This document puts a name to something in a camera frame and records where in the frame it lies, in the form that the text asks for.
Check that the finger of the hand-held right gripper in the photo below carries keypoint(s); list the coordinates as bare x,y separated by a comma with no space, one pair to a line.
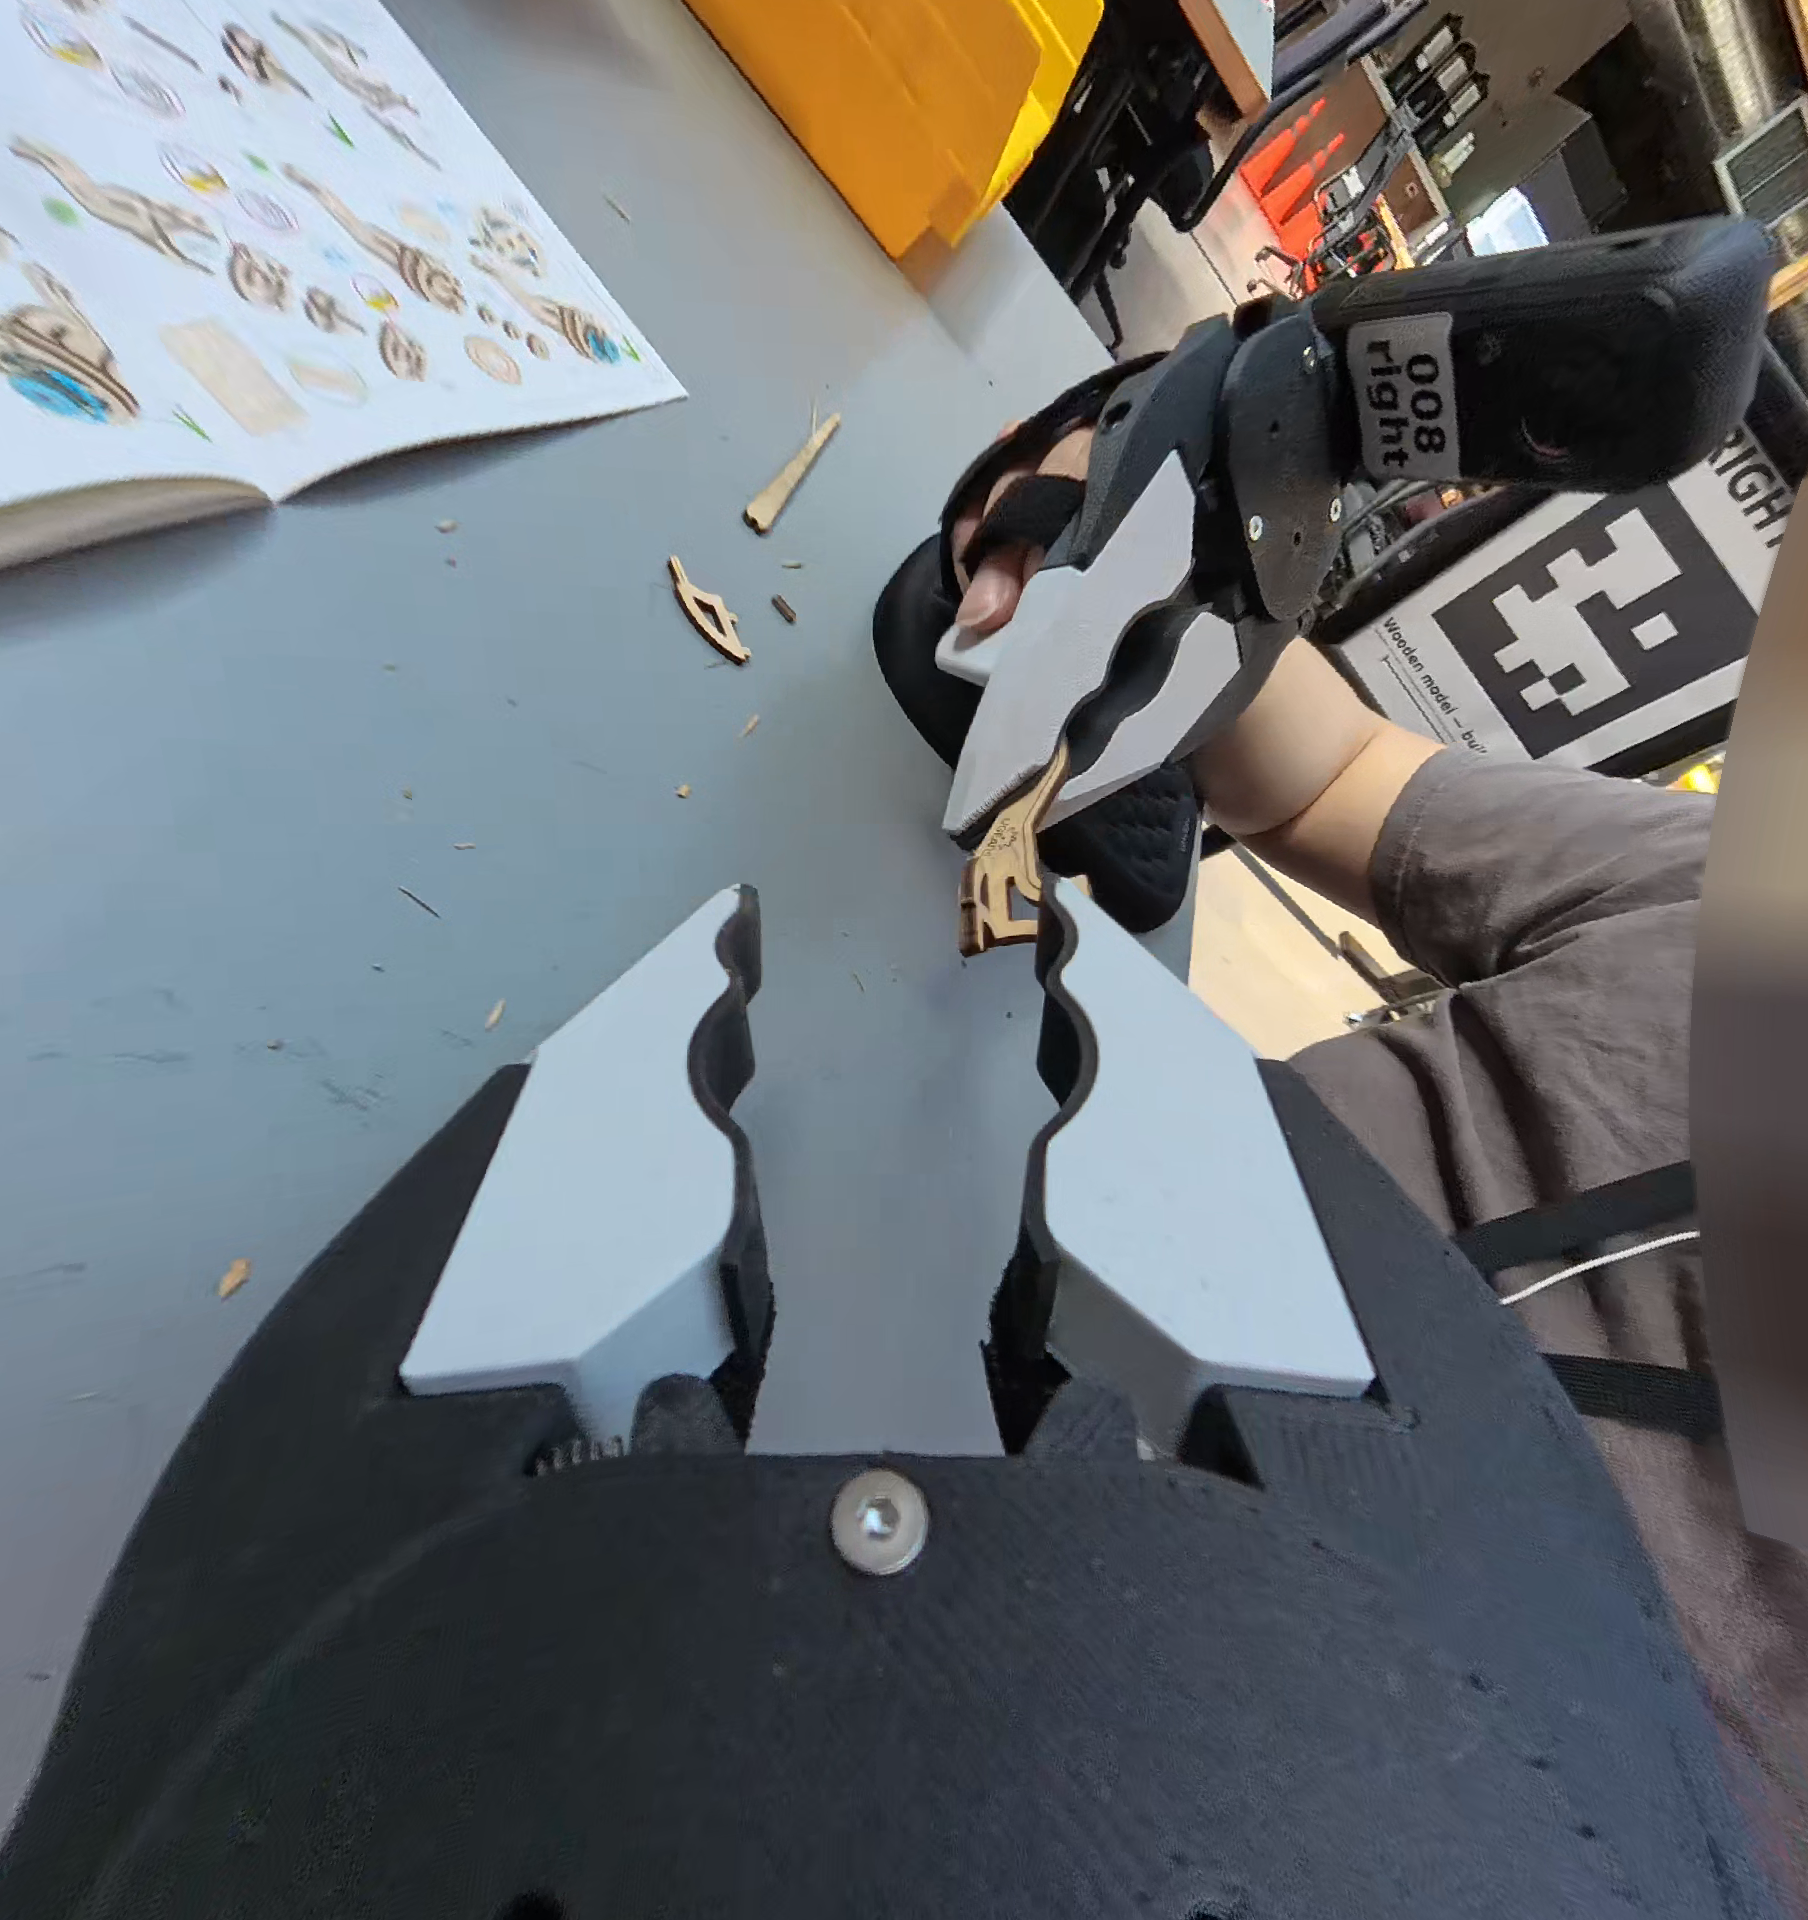
1084,614
1158,705

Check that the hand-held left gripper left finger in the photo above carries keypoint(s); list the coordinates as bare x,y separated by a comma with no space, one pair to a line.
590,1200

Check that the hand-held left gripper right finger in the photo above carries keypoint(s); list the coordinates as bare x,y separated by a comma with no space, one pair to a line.
1204,1200

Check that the curved wooden model part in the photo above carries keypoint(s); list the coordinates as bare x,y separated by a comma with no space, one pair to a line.
995,886

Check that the person's right hand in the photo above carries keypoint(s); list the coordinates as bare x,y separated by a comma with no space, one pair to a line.
995,591

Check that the black quilted wrist rest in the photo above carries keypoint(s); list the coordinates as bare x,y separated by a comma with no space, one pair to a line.
1130,854

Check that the person's grey clothing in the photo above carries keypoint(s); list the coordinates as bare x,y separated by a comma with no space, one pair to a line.
1444,1095

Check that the metal air vent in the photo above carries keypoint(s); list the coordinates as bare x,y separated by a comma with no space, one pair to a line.
1775,159

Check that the wooden sliver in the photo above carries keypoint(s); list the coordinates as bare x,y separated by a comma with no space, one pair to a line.
793,472

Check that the orange traffic cone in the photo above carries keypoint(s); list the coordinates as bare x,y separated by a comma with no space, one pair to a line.
1295,165

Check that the curved wooden scrap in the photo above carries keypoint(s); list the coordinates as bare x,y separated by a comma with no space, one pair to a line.
708,609

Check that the yellow plastic bin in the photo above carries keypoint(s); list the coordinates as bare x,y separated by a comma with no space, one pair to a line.
873,104

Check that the open instruction booklet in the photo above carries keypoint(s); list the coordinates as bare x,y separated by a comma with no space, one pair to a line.
245,226

